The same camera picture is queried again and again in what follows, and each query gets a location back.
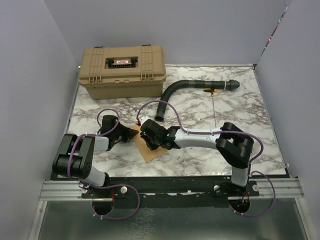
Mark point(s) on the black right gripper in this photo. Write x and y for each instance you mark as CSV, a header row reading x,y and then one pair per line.
x,y
152,147

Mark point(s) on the tan plastic tool case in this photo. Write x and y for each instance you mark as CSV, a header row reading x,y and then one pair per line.
x,y
123,72

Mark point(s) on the yellow handled long screwdriver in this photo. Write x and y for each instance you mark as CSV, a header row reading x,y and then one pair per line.
x,y
212,92

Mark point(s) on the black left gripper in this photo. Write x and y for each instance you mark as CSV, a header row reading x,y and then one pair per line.
x,y
128,133

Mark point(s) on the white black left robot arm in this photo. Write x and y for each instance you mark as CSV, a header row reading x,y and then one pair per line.
x,y
74,157

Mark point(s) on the brown paper envelope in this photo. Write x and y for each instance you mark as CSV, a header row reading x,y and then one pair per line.
x,y
147,154

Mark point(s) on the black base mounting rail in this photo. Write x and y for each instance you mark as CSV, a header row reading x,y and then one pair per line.
x,y
171,192

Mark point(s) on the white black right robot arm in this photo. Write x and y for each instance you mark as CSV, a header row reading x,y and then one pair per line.
x,y
232,143

